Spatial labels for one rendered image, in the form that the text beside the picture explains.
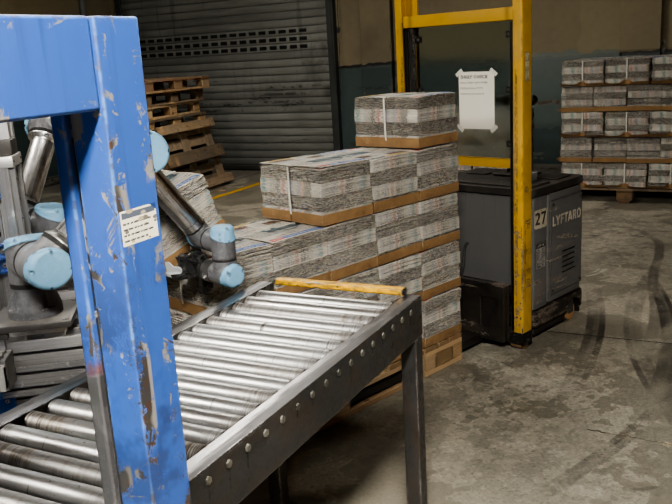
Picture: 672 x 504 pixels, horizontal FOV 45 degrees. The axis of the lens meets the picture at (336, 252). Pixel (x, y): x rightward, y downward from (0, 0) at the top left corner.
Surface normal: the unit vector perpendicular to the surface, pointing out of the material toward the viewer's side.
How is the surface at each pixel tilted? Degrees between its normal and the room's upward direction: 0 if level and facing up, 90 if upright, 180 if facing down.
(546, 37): 90
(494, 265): 90
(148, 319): 90
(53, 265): 95
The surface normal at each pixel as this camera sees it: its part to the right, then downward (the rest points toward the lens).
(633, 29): -0.45, 0.24
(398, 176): 0.70, 0.13
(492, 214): -0.70, 0.21
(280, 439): 0.89, 0.06
